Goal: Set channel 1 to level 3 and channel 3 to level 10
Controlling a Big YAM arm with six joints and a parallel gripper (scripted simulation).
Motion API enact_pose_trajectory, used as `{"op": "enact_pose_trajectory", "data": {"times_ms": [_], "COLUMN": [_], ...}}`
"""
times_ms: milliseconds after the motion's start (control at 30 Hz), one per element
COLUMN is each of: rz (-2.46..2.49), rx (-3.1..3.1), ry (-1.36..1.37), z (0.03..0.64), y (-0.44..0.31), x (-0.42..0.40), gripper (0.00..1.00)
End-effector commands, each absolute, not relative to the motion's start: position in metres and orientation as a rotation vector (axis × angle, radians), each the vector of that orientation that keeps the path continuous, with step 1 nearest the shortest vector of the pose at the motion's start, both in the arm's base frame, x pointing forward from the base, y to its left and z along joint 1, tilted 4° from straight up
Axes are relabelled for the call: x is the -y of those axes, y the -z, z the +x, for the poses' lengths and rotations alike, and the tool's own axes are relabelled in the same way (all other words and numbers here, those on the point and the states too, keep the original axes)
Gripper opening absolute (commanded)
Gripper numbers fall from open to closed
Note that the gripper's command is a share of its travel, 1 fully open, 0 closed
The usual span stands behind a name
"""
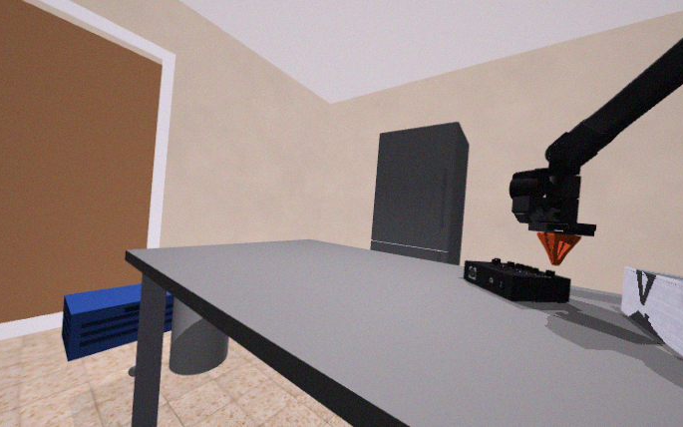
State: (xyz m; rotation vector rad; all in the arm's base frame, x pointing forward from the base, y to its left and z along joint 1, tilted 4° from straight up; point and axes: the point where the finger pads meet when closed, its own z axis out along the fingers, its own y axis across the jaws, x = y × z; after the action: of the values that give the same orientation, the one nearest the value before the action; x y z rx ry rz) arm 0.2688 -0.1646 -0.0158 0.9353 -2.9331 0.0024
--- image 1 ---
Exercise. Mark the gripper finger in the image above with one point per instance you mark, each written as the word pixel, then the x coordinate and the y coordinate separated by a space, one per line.
pixel 543 238
pixel 553 241

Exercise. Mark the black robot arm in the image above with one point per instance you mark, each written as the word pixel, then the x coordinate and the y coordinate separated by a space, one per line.
pixel 653 85

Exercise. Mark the black lighting desk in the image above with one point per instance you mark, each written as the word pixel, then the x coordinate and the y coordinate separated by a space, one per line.
pixel 517 281

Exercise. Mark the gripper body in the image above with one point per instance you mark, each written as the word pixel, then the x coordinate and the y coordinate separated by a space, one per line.
pixel 571 227

